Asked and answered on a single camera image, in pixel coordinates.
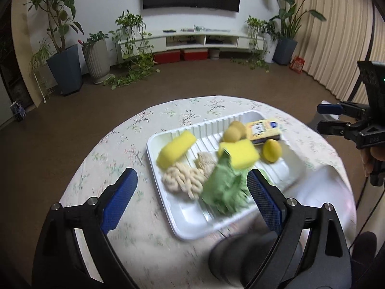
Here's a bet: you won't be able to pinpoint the round yellow sponge ball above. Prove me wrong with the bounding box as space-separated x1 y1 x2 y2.
229 121 247 139
260 139 282 163
222 126 241 143

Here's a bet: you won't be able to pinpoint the red storage box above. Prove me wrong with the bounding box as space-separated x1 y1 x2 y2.
180 49 209 61
153 51 181 64

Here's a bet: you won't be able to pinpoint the person's right hand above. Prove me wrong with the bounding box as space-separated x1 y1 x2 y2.
361 147 376 177

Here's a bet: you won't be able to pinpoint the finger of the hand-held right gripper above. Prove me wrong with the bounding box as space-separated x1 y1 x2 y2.
317 120 362 141
317 102 366 118

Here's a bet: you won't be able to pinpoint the beige curtain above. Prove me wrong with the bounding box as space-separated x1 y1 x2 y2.
290 0 385 106

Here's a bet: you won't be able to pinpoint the tall potted tree dark planter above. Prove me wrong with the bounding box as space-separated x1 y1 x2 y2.
24 0 84 96

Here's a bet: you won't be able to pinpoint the green cloth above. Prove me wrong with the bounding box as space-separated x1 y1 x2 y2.
201 153 273 215

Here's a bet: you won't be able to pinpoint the floral tablecloth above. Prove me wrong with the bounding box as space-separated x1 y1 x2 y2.
58 96 357 289

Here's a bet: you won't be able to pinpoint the small beige loofah piece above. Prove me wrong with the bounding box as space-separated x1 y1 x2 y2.
195 152 218 178

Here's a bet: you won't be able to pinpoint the beige knotted loofah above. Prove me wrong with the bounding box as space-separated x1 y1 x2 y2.
162 162 206 200

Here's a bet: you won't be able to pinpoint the long yellow sponge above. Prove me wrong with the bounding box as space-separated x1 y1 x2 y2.
156 131 197 169

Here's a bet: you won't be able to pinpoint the white television cabinet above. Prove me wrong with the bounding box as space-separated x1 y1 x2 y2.
120 28 265 58

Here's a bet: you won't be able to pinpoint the white plastic tray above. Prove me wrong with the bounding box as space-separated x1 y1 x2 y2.
146 110 309 241

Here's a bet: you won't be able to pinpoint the yellow printed sponge pack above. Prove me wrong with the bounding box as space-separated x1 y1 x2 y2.
245 117 282 144

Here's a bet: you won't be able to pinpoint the glass jar with white lid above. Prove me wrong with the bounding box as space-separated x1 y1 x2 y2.
314 99 342 121

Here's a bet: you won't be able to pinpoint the trailing pothos with white pot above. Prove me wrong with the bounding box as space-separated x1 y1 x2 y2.
231 15 279 72

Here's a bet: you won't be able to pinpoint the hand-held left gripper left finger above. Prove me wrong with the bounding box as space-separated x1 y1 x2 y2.
32 167 139 289

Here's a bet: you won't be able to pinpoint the dark tall shelf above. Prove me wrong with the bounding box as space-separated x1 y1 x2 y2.
0 15 32 109

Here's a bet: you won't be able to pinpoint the blue printed bag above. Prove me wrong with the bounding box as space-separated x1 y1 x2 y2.
10 101 27 121

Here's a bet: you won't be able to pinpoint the broad-leaf plant dark planter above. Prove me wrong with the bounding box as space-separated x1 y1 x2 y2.
256 0 327 66

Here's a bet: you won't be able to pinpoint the plant in white ribbed planter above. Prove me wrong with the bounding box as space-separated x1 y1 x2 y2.
81 31 110 84

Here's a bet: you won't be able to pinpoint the white rod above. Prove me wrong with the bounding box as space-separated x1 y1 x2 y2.
34 72 46 104

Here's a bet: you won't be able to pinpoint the square yellow sponge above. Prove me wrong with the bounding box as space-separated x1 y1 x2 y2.
218 139 260 169

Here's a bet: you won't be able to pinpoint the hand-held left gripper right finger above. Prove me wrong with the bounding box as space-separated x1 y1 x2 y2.
246 168 352 289

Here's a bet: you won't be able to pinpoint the trailing pothos plant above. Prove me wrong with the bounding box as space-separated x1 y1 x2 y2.
108 10 160 90

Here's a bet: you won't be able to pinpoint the red paper box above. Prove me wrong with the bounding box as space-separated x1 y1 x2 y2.
289 56 305 74

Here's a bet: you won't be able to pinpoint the thin grassy plant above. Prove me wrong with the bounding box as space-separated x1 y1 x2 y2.
29 38 53 103

